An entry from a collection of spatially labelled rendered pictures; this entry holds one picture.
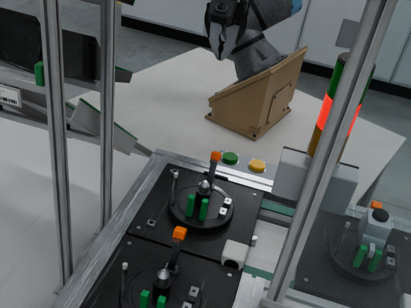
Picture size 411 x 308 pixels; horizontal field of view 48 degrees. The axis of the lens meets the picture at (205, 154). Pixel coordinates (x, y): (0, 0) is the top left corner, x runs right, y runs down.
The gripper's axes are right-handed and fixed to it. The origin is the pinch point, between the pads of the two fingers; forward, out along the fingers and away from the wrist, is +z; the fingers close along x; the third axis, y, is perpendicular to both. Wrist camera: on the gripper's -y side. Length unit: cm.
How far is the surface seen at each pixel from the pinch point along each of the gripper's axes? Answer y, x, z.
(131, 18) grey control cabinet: 286, 139, 113
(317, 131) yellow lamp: -33.2, -22.1, -7.2
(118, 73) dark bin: -17.3, 15.7, 0.7
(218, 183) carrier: -9.8, -6.5, 26.2
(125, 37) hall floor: 266, 135, 124
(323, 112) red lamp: -33.0, -22.0, -10.4
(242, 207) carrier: -15.6, -13.4, 26.2
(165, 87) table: 47, 26, 37
